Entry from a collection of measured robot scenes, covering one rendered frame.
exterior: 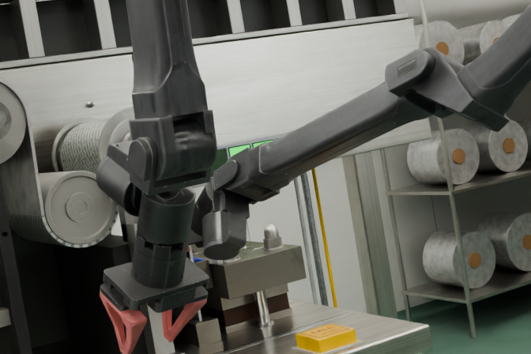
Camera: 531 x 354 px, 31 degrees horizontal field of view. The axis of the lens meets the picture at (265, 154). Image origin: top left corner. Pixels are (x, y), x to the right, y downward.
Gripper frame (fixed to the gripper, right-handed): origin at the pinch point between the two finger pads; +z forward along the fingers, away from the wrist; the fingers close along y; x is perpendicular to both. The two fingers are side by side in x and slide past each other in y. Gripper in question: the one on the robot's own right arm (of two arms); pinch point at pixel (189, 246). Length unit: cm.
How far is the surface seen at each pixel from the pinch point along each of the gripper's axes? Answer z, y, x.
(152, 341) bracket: 1.4, -12.0, -14.2
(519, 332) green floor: 219, 248, 2
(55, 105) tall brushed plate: 12.3, -9.0, 40.6
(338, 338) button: -16.8, 9.4, -27.6
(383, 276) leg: 54, 73, 0
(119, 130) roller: -13.2, -9.8, 17.7
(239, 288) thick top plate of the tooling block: -0.5, 5.6, -10.0
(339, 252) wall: 260, 202, 79
